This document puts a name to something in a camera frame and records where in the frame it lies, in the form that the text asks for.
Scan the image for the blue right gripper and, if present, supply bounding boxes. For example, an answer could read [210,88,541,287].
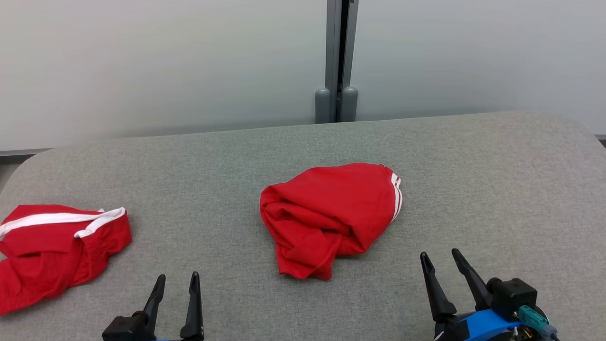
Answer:
[420,249,524,341]

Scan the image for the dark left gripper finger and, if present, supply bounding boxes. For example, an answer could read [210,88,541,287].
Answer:
[180,271,205,340]
[142,274,167,328]

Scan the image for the red shorts with white stripe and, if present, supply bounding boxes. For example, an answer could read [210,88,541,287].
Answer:
[0,204,133,316]

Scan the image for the red jersey with white sleeves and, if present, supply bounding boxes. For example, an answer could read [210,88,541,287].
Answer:
[259,162,403,281]

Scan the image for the teal right cable connector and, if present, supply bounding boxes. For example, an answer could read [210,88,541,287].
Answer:
[518,305,560,340]

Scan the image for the grey partition post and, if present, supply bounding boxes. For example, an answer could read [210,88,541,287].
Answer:
[315,0,359,124]

